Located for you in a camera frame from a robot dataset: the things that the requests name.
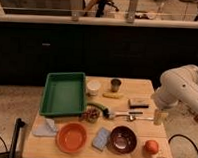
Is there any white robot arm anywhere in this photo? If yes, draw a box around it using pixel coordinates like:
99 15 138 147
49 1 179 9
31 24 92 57
151 64 198 126

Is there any white paper cup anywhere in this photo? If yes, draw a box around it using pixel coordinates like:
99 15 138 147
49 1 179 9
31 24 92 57
87 80 101 96

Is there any dark brown bowl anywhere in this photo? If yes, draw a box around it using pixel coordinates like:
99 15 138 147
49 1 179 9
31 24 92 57
108 126 137 155

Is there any green cucumber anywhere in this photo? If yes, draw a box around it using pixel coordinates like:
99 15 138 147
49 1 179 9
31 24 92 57
87 102 110 118

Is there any yellow banana piece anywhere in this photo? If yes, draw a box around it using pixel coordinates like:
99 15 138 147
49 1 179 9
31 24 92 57
103 92 123 100

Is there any blue sponge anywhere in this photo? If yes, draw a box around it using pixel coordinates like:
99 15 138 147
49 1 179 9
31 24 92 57
92 128 111 151

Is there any bowl of nuts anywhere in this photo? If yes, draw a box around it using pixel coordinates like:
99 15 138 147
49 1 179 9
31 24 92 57
80 107 100 123

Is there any orange plastic bowl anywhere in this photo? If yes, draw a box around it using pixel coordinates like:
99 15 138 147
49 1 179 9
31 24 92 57
55 122 87 154

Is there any green plastic tray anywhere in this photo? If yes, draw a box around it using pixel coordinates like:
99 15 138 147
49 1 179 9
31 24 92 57
40 72 86 117

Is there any grey folded cloth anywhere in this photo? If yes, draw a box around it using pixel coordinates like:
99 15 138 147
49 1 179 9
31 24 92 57
32 118 58 137

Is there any black cable right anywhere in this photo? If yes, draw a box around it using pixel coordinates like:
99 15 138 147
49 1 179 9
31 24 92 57
166 132 198 158

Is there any black stand post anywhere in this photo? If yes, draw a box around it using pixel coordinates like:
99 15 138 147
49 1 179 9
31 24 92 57
8 118 25 158

